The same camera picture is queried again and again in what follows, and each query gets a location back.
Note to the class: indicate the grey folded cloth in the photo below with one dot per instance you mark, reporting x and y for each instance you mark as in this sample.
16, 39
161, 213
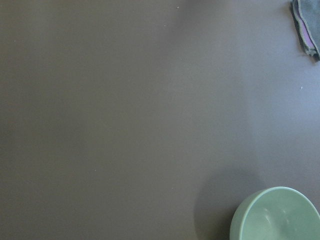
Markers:
306, 14

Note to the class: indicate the light green bowl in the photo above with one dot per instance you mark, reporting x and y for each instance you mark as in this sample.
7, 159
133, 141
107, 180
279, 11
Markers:
277, 213

